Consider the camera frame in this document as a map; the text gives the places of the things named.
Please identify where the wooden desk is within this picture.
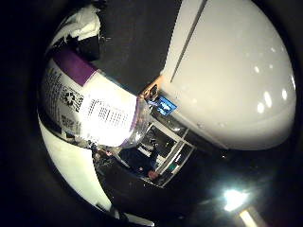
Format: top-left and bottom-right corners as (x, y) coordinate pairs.
(140, 75), (164, 101)

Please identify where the bright ceiling light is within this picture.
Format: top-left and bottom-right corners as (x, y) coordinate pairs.
(223, 188), (250, 212)

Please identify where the person in dark clothes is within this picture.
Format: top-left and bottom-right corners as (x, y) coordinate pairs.
(119, 138), (162, 181)

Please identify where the clear bottle with blue cap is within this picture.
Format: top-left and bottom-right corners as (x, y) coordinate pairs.
(37, 46), (153, 149)

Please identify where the blue-lit computer monitor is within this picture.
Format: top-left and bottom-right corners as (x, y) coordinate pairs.
(155, 96), (178, 116)

